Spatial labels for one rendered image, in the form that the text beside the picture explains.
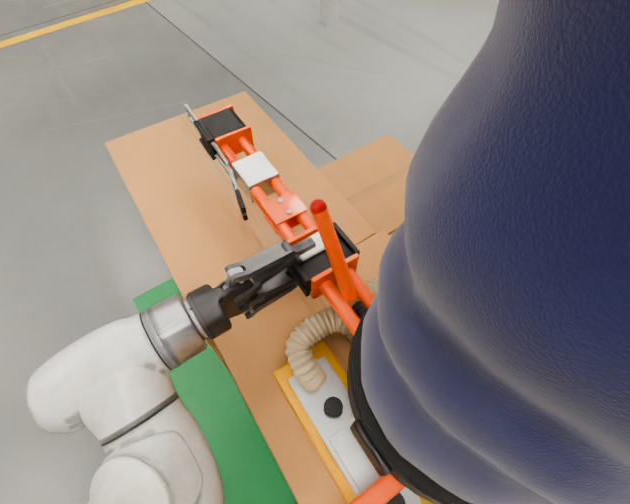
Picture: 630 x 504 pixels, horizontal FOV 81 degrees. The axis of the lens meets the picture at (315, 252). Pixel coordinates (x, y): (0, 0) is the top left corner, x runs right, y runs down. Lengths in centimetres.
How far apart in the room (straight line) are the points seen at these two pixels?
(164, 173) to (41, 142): 206
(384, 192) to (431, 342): 124
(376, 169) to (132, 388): 120
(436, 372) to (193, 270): 63
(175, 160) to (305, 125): 166
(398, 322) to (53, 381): 43
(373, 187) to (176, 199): 78
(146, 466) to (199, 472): 7
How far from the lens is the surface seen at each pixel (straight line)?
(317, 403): 61
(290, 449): 63
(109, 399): 53
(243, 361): 66
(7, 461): 195
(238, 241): 78
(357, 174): 146
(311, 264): 55
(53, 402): 55
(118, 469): 52
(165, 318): 52
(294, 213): 61
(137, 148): 105
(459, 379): 18
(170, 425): 53
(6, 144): 310
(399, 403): 28
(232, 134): 75
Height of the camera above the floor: 157
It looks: 57 degrees down
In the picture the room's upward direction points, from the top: straight up
